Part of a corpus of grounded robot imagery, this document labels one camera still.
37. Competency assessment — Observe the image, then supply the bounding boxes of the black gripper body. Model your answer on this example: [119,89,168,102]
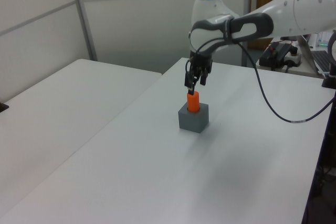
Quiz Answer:
[187,54,213,74]

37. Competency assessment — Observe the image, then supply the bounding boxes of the orange cylinder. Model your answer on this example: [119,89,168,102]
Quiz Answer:
[186,91,202,112]

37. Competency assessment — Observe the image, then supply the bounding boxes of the grey block with round hole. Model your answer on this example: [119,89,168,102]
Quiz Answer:
[177,102,210,133]

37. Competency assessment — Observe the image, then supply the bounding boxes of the brown wooden cabinet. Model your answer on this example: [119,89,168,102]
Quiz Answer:
[247,0,274,50]

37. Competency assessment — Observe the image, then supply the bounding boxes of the black power supply box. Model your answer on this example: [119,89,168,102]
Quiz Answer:
[259,42,295,68]

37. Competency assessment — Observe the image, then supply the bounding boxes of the white power strip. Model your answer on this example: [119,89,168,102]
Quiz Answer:
[274,50,303,73]

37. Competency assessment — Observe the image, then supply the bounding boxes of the open silver laptop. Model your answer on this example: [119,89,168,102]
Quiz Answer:
[296,34,332,76]

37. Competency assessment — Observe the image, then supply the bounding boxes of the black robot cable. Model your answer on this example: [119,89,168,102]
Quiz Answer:
[184,31,336,124]

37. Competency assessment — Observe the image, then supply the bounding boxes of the grey metal partition post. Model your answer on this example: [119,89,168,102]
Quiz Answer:
[68,0,98,62]

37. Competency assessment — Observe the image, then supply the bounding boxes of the black stand post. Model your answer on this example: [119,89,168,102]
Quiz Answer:
[321,30,336,89]

